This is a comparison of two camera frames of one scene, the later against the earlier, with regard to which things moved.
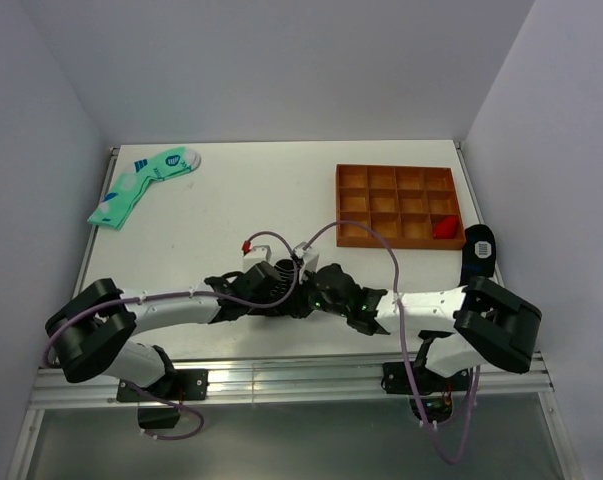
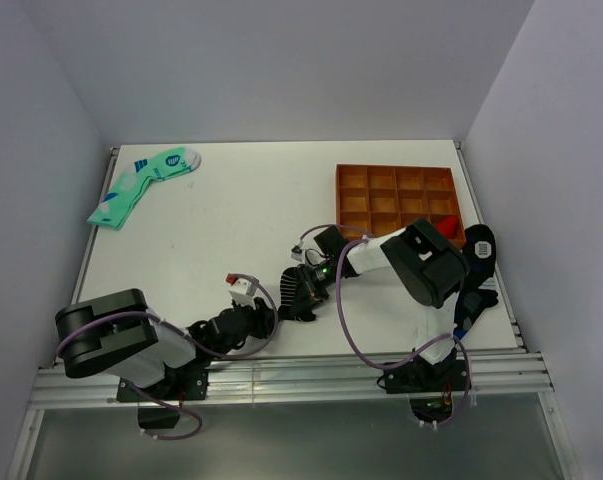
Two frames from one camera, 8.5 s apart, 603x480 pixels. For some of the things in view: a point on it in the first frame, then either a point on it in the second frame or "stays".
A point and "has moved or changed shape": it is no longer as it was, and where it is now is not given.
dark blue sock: (479, 252) stays
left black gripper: (261, 310) -> (262, 317)
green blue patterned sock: (118, 200) stays
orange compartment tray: (416, 207) stays
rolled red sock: (446, 228) stays
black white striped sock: (298, 304) has moved or changed shape
